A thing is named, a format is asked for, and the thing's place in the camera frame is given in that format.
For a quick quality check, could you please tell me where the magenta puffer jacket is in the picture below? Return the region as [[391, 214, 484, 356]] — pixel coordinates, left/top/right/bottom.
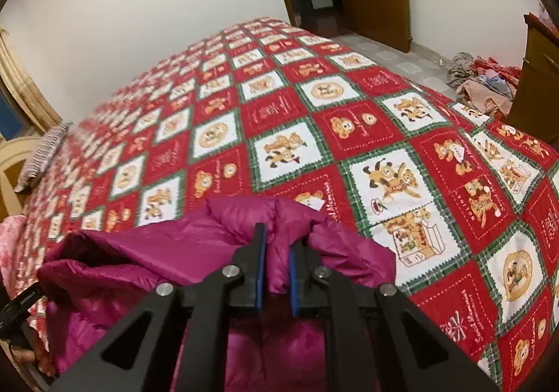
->
[[38, 195, 396, 391]]

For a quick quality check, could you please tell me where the clothes pile on floor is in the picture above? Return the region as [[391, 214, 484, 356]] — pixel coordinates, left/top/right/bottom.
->
[[447, 52, 521, 121]]

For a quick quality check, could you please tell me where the person's left hand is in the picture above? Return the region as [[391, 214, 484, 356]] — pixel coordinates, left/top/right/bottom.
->
[[12, 328, 57, 378]]

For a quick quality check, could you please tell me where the pink floral quilt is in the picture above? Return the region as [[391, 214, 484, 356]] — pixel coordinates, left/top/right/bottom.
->
[[0, 215, 28, 291]]

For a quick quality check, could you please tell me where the cream wooden headboard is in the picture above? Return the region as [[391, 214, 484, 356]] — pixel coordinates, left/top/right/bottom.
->
[[0, 137, 41, 221]]

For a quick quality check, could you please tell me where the striped grey pillow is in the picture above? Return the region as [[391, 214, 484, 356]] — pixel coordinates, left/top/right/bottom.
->
[[14, 121, 72, 193]]

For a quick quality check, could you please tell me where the window with blue glass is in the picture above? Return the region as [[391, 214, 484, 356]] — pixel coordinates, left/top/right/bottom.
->
[[0, 88, 28, 140]]

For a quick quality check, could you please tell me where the red patchwork bear bedspread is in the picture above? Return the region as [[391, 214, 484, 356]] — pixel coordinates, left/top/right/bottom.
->
[[7, 17, 558, 391]]

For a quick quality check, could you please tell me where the beige floral curtain right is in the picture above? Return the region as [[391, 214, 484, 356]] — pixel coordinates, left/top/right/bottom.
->
[[0, 28, 61, 133]]

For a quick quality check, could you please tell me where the brown wooden dresser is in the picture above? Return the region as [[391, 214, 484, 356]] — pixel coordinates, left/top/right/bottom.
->
[[507, 14, 559, 150]]

